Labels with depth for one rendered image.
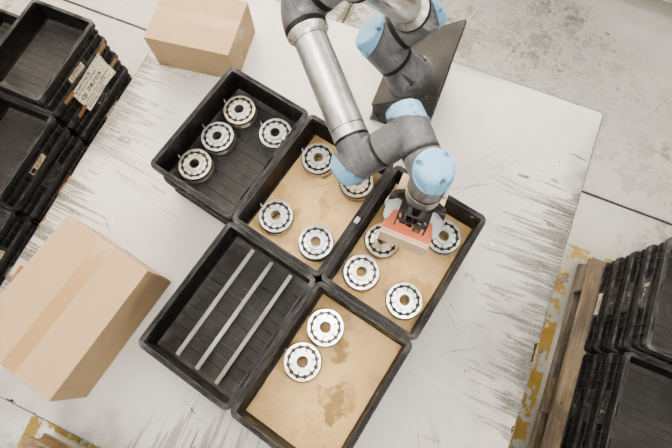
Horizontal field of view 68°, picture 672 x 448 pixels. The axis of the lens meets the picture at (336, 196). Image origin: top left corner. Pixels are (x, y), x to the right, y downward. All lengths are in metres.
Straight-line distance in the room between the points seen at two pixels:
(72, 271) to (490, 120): 1.40
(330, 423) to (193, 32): 1.29
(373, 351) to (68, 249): 0.90
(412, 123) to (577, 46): 2.17
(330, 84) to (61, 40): 1.64
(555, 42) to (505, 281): 1.67
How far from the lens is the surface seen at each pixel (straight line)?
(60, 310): 1.57
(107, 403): 1.71
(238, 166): 1.58
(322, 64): 1.07
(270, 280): 1.47
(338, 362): 1.43
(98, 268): 1.54
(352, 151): 0.99
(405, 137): 0.94
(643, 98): 3.02
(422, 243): 1.19
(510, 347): 1.64
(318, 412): 1.44
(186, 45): 1.80
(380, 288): 1.45
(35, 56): 2.51
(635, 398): 2.15
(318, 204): 1.51
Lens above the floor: 2.26
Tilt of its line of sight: 71 degrees down
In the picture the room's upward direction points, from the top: 2 degrees counter-clockwise
